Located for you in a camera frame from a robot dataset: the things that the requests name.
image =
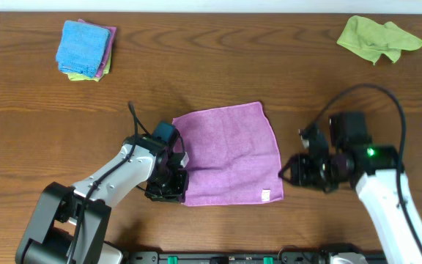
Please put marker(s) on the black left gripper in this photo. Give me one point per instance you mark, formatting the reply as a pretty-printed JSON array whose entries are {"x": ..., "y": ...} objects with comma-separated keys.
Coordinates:
[{"x": 174, "y": 185}]

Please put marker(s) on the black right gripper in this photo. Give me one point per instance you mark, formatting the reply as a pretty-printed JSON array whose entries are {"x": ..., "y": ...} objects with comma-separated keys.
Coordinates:
[{"x": 302, "y": 170}]

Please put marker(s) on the pink-purple microfiber cloth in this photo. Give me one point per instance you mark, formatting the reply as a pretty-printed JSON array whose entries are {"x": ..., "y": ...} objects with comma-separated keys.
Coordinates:
[{"x": 233, "y": 156}]

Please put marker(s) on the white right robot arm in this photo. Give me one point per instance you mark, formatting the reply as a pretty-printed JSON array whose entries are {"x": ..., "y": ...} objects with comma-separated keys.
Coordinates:
[{"x": 374, "y": 171}]

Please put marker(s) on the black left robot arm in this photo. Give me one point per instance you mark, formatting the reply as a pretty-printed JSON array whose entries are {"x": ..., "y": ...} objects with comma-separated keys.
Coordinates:
[{"x": 69, "y": 223}]

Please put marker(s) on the folded light green cloth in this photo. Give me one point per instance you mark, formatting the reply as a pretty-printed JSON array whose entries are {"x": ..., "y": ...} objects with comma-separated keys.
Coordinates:
[{"x": 80, "y": 77}]

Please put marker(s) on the crumpled green cloth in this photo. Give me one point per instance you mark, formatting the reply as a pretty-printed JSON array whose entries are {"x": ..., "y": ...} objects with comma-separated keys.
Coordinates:
[{"x": 370, "y": 40}]

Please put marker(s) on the folded purple cloth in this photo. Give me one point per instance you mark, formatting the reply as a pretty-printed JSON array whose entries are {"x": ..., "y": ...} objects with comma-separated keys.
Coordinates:
[{"x": 107, "y": 51}]

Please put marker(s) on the folded blue cloth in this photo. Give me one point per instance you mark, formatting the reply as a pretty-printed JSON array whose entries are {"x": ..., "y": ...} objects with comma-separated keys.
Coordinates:
[{"x": 66, "y": 56}]

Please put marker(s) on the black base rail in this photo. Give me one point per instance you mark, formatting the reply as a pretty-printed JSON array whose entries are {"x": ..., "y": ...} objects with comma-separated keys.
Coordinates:
[{"x": 291, "y": 254}]

